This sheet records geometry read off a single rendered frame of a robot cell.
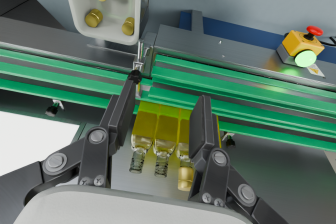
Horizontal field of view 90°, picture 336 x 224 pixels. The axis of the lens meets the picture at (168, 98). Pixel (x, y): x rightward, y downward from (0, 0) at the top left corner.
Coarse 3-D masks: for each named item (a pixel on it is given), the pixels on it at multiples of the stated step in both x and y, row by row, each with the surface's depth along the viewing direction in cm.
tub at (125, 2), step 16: (80, 0) 43; (96, 0) 47; (112, 0) 46; (128, 0) 46; (80, 16) 45; (112, 16) 50; (128, 16) 49; (80, 32) 47; (96, 32) 47; (112, 32) 48
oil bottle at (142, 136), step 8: (144, 104) 47; (152, 104) 47; (144, 112) 45; (152, 112) 45; (136, 120) 43; (144, 120) 43; (152, 120) 44; (136, 128) 42; (144, 128) 42; (152, 128) 42; (136, 136) 40; (144, 136) 41; (152, 136) 41; (136, 144) 40; (144, 144) 40
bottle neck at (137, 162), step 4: (136, 152) 39; (140, 152) 39; (144, 152) 40; (132, 156) 39; (136, 156) 39; (140, 156) 39; (132, 160) 38; (136, 160) 38; (140, 160) 38; (132, 164) 38; (136, 164) 38; (140, 164) 38; (132, 168) 37; (136, 168) 37; (140, 168) 38; (132, 172) 39; (136, 172) 39; (140, 172) 38
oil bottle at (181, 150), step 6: (180, 108) 48; (180, 114) 47; (186, 114) 47; (180, 120) 45; (186, 120) 45; (180, 126) 44; (186, 126) 44; (180, 132) 43; (186, 132) 43; (180, 138) 42; (186, 138) 42; (180, 144) 41; (186, 144) 41; (174, 150) 44; (180, 150) 40; (186, 150) 40; (180, 156) 41
